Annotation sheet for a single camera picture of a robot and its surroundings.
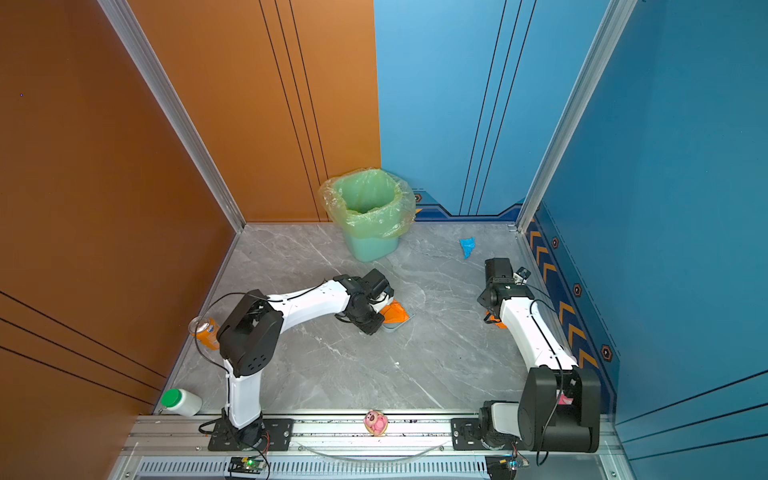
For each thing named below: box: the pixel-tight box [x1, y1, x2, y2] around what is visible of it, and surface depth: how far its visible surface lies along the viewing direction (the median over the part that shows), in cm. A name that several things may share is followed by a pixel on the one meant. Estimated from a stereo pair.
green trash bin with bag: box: [319, 168, 416, 262], surface depth 96 cm
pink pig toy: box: [363, 409, 389, 437], surface depth 75 cm
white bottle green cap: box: [161, 388, 203, 417], surface depth 74 cm
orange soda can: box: [191, 318, 220, 351], surface depth 84 cm
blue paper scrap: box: [459, 237, 476, 259], surface depth 114 cm
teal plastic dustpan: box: [382, 302, 415, 332], surface depth 91 cm
